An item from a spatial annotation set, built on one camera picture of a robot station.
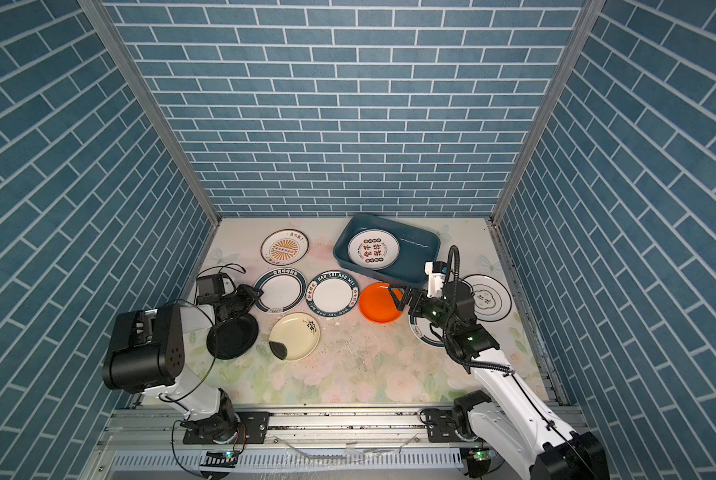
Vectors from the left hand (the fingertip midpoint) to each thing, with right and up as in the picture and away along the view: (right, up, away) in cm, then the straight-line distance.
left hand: (260, 291), depth 97 cm
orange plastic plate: (+39, -4, +1) cm, 39 cm away
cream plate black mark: (+13, -12, -7) cm, 19 cm away
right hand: (+43, +4, -19) cm, 47 cm away
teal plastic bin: (+50, +6, +12) cm, 52 cm away
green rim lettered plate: (+23, -1, +3) cm, 23 cm away
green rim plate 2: (+49, -5, -27) cm, 57 cm away
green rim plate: (+6, 0, +3) cm, 7 cm away
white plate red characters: (+37, +14, +15) cm, 42 cm away
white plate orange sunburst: (+3, +15, +15) cm, 21 cm away
